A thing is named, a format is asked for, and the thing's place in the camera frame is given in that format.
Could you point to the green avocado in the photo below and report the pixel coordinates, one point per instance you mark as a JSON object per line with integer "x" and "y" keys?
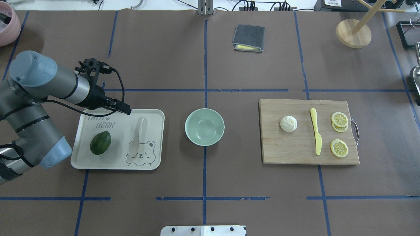
{"x": 100, "y": 143}

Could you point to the black glass tray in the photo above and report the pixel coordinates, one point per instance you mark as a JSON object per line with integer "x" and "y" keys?
{"x": 409, "y": 35}

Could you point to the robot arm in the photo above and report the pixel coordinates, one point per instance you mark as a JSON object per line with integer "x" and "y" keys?
{"x": 32, "y": 79}

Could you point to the light green bowl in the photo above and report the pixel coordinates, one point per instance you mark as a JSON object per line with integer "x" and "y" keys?
{"x": 204, "y": 127}

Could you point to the white steamed bun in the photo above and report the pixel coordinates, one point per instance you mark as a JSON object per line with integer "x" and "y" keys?
{"x": 288, "y": 123}

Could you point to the white plastic spoon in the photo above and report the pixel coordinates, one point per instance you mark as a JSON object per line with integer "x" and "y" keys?
{"x": 135, "y": 143}

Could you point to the pink bowl with ice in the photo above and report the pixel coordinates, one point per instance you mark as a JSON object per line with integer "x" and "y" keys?
{"x": 9, "y": 32}

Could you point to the beige bear serving tray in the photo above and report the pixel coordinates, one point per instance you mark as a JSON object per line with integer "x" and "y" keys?
{"x": 122, "y": 129}

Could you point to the front lemon slice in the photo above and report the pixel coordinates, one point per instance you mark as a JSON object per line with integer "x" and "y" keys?
{"x": 339, "y": 148}

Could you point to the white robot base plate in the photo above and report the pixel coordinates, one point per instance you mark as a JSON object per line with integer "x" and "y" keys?
{"x": 211, "y": 230}

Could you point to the yellow plastic knife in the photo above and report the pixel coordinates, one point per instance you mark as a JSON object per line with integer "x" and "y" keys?
{"x": 317, "y": 135}

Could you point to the upper lemon slice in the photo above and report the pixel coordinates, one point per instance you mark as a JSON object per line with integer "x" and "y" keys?
{"x": 339, "y": 119}

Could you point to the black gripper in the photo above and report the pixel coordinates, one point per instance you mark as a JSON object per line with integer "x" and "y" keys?
{"x": 97, "y": 97}

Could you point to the wooden cutting board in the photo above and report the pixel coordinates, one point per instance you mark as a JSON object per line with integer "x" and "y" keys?
{"x": 298, "y": 147}

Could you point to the metal scoop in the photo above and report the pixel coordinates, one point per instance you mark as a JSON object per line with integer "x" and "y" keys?
{"x": 415, "y": 71}

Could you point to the lower stacked lemon slice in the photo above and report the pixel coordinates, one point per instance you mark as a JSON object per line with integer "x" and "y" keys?
{"x": 339, "y": 129}

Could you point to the wooden mug tree stand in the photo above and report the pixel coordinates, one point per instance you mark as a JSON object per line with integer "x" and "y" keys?
{"x": 355, "y": 33}

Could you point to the grey folded cloth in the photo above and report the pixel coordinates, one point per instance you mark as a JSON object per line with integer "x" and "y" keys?
{"x": 248, "y": 38}

